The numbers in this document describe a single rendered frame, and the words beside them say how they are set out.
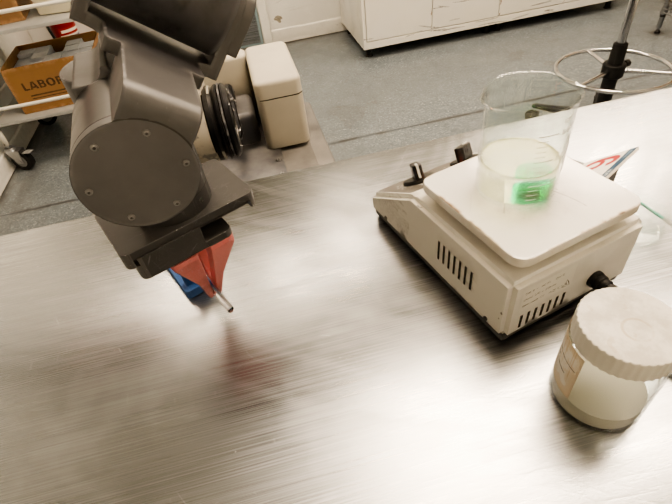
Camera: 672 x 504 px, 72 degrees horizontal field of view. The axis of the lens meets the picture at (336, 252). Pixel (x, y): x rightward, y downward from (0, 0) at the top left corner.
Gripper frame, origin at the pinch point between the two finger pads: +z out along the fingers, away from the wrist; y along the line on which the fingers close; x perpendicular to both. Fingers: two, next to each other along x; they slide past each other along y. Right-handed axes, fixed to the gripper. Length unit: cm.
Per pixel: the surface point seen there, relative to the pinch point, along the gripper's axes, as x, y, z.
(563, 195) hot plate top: -16.8, 23.8, -5.5
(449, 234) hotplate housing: -12.3, 16.4, -3.3
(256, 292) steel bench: -0.7, 3.5, 3.2
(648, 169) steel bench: -15.3, 44.8, 3.4
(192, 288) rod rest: 3.1, -1.1, 2.2
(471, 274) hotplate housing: -15.3, 15.7, -1.5
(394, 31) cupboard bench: 175, 182, 66
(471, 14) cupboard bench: 156, 224, 65
